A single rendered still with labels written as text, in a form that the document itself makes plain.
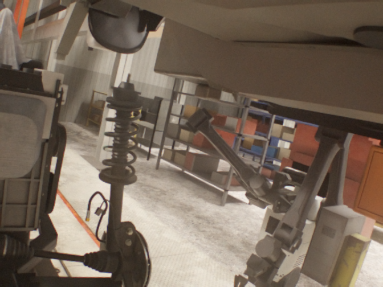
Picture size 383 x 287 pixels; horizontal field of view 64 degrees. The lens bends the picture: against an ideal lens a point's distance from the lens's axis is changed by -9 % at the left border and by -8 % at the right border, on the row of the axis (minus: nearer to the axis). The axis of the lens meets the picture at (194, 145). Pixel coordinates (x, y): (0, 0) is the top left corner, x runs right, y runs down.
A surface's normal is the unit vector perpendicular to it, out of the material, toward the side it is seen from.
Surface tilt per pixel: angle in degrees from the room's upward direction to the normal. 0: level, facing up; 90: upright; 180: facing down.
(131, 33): 90
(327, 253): 90
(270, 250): 60
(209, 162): 90
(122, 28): 92
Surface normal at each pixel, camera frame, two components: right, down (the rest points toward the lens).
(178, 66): -0.76, -0.09
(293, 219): -0.57, -0.43
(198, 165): 0.54, 0.23
